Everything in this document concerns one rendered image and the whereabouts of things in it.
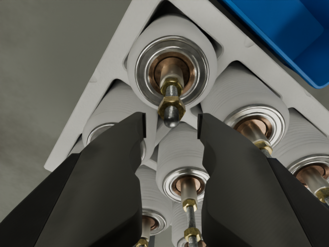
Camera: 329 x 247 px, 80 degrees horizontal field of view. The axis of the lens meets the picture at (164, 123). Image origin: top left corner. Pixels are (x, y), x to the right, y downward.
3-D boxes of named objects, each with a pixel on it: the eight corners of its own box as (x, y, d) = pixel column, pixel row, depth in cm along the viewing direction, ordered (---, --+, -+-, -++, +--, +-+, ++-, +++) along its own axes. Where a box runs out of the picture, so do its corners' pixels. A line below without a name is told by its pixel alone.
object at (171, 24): (204, 17, 33) (232, 32, 18) (192, 72, 38) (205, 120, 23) (148, 7, 33) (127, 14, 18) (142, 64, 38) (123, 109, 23)
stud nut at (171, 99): (167, 90, 14) (167, 95, 13) (188, 100, 14) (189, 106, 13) (155, 112, 15) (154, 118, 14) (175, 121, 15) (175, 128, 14)
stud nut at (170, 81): (168, 73, 17) (168, 76, 16) (185, 82, 17) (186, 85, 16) (158, 92, 18) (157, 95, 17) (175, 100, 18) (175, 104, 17)
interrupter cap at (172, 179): (190, 206, 32) (191, 210, 31) (152, 186, 30) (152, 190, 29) (224, 181, 29) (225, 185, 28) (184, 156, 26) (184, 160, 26)
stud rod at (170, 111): (169, 73, 18) (168, 112, 12) (178, 78, 19) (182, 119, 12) (164, 83, 19) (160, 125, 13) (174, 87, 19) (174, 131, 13)
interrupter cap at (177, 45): (217, 41, 19) (219, 42, 18) (199, 111, 23) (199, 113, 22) (138, 28, 18) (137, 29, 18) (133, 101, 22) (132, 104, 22)
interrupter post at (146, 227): (137, 215, 34) (134, 235, 31) (152, 216, 34) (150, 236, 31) (137, 224, 35) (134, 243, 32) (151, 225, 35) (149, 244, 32)
